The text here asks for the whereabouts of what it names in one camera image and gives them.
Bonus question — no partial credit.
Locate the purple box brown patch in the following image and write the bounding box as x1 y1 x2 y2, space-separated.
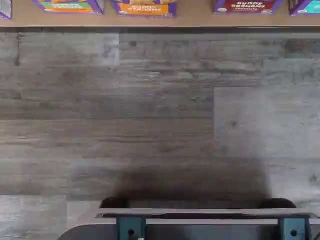
212 0 285 16

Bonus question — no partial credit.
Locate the purple box orange patch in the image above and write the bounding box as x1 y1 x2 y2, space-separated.
110 0 178 18

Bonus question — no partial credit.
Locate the purple box green patch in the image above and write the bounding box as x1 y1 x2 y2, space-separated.
30 0 105 16

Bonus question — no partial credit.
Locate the purple box teal patch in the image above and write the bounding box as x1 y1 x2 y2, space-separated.
288 0 320 17

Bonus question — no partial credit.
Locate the purple box violet patch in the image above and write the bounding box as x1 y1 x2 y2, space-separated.
0 0 12 21

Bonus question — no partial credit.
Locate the black caster wheel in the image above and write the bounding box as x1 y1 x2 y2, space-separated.
259 197 298 209
99 197 131 209

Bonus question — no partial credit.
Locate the teal metal bracket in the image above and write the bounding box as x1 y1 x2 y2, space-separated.
277 217 312 240
115 216 147 240

